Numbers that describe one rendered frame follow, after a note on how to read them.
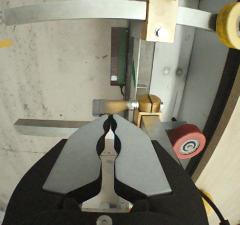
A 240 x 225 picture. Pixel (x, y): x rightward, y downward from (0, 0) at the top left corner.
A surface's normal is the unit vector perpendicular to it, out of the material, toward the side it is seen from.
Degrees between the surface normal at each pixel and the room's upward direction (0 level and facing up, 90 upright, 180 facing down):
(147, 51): 0
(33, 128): 0
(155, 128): 90
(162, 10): 0
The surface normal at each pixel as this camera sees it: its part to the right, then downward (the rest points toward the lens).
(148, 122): 0.04, -0.88
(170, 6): 0.03, 0.47
